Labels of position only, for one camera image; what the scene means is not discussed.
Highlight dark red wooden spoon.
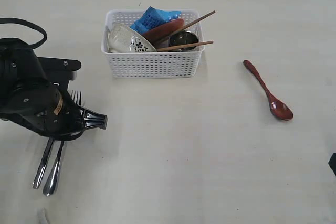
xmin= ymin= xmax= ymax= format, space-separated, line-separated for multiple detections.
xmin=243 ymin=60 xmax=293 ymax=121

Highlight brown wooden chopstick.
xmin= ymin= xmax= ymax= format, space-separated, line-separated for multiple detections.
xmin=156 ymin=41 xmax=214 ymax=52
xmin=156 ymin=10 xmax=216 ymax=44

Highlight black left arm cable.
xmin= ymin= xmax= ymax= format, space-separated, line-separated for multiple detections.
xmin=0 ymin=17 xmax=47 ymax=50

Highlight silver metal fork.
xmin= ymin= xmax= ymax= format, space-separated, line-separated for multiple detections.
xmin=43 ymin=90 xmax=82 ymax=196

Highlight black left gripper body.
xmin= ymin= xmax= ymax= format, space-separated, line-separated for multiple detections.
xmin=1 ymin=87 xmax=84 ymax=140

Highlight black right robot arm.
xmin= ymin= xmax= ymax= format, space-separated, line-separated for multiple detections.
xmin=328 ymin=153 xmax=336 ymax=175

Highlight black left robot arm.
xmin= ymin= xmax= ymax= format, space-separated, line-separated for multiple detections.
xmin=1 ymin=38 xmax=107 ymax=141

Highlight grey floral ceramic bowl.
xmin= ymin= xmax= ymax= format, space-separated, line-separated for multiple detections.
xmin=107 ymin=22 xmax=156 ymax=53

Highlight white perforated plastic basket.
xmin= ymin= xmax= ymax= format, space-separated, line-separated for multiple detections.
xmin=101 ymin=9 xmax=205 ymax=79

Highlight stainless steel cup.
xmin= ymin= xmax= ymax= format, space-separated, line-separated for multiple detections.
xmin=169 ymin=30 xmax=199 ymax=47

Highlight blue snack packet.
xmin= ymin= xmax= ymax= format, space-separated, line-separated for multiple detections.
xmin=130 ymin=6 xmax=181 ymax=35

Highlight brown wooden bowl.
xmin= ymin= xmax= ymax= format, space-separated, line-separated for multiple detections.
xmin=142 ymin=18 xmax=184 ymax=45

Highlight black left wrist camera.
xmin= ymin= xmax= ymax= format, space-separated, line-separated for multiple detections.
xmin=37 ymin=57 xmax=81 ymax=91

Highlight silver table knife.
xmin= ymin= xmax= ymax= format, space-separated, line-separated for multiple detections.
xmin=32 ymin=137 xmax=55 ymax=189

